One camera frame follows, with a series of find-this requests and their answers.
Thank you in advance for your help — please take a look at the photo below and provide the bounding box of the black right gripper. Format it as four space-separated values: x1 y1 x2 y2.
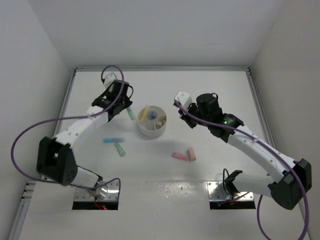
178 101 211 129

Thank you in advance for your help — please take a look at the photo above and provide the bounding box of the green highlighter pen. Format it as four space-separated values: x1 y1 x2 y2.
126 107 136 121

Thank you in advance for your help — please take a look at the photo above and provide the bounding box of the yellow highlighter pen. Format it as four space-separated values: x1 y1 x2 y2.
139 104 150 121

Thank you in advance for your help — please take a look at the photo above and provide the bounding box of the light blue eraser case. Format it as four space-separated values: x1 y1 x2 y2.
102 137 126 143

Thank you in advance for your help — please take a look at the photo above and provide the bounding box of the translucent green stapler case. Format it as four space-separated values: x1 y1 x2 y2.
114 142 126 157

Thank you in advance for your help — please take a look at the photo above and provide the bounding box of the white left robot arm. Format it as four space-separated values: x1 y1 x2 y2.
36 80 133 189

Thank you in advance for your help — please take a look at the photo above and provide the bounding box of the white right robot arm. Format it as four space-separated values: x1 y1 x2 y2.
173 91 312 210

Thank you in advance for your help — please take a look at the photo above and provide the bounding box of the white round divided organizer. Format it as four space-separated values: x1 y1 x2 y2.
137 105 167 138

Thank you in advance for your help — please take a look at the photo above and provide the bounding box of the pink eraser block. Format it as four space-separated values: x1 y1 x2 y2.
187 147 197 162

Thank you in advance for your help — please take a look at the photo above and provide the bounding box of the pink highlighter pen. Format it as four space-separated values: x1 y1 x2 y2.
171 151 190 162

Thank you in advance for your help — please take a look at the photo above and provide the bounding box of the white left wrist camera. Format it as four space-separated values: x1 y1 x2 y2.
103 72 118 89

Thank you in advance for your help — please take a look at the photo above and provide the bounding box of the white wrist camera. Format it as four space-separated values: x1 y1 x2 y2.
103 72 118 89
173 91 193 110

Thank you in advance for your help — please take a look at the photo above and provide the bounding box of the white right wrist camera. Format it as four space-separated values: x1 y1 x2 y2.
173 91 193 110

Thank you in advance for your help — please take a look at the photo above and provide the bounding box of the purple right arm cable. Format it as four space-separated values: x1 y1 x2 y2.
173 99 311 240

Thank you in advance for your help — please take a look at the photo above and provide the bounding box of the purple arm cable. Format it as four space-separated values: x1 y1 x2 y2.
10 65 126 195
173 99 311 240

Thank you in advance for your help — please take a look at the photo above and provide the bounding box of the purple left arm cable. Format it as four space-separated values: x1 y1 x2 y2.
10 65 126 195

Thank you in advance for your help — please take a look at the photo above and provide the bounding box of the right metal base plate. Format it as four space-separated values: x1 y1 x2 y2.
206 181 254 203

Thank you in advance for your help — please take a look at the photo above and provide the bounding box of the metal base plate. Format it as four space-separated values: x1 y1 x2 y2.
74 179 121 202
206 181 254 203

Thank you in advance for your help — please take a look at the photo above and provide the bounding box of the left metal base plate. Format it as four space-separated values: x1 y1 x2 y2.
74 179 121 202

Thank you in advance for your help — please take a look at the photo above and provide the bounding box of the aluminium table frame rail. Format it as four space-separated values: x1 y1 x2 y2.
19 67 273 240

